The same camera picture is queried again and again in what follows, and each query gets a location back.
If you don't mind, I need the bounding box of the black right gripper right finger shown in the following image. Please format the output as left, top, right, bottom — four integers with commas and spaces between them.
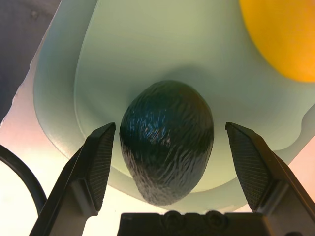
225, 121, 315, 236

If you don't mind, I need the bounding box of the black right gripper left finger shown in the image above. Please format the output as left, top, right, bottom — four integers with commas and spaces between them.
31, 122, 116, 236

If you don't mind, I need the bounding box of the dark green avocado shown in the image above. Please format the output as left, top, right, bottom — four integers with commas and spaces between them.
119, 80, 214, 206

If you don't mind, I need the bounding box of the yellow banana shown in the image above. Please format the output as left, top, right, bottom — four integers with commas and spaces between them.
240, 0, 315, 82

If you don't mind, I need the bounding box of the green cutting board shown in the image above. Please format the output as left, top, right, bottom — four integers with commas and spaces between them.
32, 0, 315, 214

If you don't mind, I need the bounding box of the black right camera cable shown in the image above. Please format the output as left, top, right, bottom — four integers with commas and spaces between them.
0, 144, 47, 209

